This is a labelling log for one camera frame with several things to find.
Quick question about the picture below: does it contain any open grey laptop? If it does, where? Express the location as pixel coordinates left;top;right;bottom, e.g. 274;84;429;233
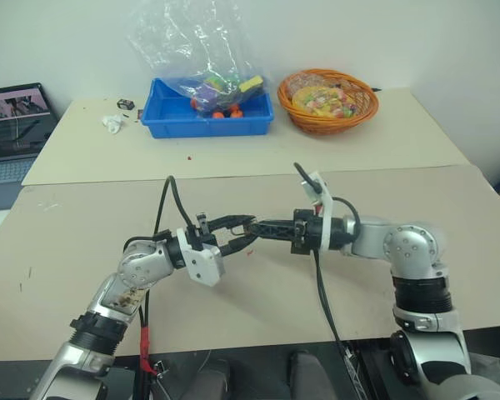
0;82;60;214

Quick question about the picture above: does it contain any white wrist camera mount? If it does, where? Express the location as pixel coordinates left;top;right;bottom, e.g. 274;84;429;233
300;169;336;252
176;227;227;288

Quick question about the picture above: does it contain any colourful candy snack pack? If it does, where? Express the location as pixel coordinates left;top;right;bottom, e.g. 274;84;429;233
291;85;359;120

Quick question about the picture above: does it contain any yellow foam block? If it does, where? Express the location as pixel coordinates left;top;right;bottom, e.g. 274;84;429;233
237;75;264;94

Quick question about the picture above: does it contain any orange wicker basket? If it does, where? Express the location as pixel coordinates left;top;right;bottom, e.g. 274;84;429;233
277;67;380;136

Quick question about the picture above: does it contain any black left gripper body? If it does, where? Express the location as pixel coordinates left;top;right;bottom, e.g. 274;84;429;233
186;212;223;251

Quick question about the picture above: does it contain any crumpled white tissue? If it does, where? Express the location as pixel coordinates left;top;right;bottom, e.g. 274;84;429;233
100;113;125;135

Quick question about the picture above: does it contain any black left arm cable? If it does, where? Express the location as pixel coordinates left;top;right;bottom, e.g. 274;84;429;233
137;174;198;378

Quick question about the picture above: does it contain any purple green toy car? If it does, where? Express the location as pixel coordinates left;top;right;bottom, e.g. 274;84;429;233
189;73;246;120

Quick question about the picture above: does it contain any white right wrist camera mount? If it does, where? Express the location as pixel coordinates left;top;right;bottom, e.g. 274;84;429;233
300;169;336;252

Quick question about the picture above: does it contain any blue plastic bin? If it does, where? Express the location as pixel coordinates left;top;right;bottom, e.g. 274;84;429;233
140;77;275;139

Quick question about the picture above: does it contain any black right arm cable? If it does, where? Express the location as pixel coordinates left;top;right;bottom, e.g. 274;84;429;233
293;162;363;400

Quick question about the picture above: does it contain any clear plastic bag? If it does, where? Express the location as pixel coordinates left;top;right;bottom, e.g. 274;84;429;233
127;0;272;120

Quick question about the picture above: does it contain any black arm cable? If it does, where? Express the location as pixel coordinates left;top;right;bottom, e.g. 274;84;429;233
293;162;363;400
137;174;198;378

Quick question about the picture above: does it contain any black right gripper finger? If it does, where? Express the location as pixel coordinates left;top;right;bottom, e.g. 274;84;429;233
252;218;296;233
252;230;296;244

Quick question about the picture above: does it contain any reddish snack pack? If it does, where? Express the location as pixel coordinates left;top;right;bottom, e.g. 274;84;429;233
286;72;348;95

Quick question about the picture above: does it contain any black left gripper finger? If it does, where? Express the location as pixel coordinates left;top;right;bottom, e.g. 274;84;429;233
207;213;258;234
218;233;258;258

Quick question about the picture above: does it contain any brass padlock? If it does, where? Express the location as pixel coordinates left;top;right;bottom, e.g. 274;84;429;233
227;223;256;248

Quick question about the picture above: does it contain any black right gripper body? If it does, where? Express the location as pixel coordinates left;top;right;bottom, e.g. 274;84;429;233
290;208;323;254

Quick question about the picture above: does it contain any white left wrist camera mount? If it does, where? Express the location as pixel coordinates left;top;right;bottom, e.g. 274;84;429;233
176;227;227;288

